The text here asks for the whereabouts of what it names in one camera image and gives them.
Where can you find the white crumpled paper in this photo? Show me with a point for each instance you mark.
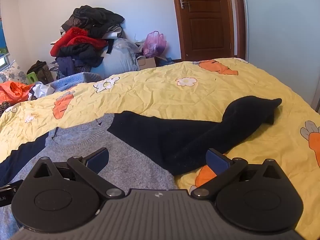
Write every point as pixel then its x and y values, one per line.
pixel 41 90

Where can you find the orange plastic bag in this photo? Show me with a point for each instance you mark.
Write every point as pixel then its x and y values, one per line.
pixel 15 90

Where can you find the brown bag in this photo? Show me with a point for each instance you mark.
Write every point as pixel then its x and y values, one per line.
pixel 41 70

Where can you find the floral pillow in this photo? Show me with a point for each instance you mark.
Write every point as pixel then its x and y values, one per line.
pixel 13 72

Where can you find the cardboard box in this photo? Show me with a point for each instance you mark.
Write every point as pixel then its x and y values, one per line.
pixel 147 62

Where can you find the grey sweater with navy sleeves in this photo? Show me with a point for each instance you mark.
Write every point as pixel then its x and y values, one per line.
pixel 140 165

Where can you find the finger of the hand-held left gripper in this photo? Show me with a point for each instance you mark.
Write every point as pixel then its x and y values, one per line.
pixel 11 187

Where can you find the lotus-print curtain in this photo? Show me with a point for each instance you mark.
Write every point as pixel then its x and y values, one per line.
pixel 2 37

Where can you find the pink plastic bag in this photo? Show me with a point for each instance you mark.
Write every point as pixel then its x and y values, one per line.
pixel 153 45

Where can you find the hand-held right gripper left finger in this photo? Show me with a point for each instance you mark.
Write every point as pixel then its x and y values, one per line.
pixel 97 159

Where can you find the clear plastic bag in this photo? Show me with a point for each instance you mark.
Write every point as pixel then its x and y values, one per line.
pixel 125 45

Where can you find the window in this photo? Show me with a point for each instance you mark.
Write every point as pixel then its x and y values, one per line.
pixel 3 62

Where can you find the brown wooden door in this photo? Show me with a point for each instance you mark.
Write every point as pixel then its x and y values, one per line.
pixel 240 17
pixel 205 25

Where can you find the dark patterned clothes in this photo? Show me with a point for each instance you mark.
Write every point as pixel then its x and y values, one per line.
pixel 3 108

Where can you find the light blue bedding bundle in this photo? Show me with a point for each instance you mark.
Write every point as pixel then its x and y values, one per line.
pixel 117 63

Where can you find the pile of clothes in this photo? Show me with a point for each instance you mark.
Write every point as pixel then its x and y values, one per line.
pixel 80 40

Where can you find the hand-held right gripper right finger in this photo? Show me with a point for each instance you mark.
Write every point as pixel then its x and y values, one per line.
pixel 217 163

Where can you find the blue knit blanket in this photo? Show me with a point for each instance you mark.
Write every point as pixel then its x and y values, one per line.
pixel 75 80

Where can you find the yellow carrot-print blanket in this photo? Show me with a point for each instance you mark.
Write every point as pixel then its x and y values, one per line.
pixel 175 97

